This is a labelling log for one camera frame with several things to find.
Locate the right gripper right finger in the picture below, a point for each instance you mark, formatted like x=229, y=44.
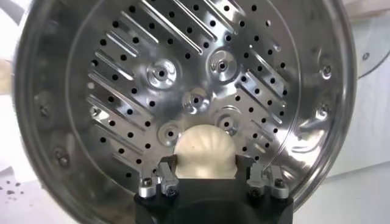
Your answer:
x=257, y=179

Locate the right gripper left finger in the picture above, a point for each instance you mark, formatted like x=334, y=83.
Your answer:
x=167, y=179

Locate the stainless steel steamer basket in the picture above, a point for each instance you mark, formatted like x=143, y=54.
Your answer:
x=195, y=76

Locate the scattered black crumbs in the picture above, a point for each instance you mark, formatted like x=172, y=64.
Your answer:
x=10, y=191

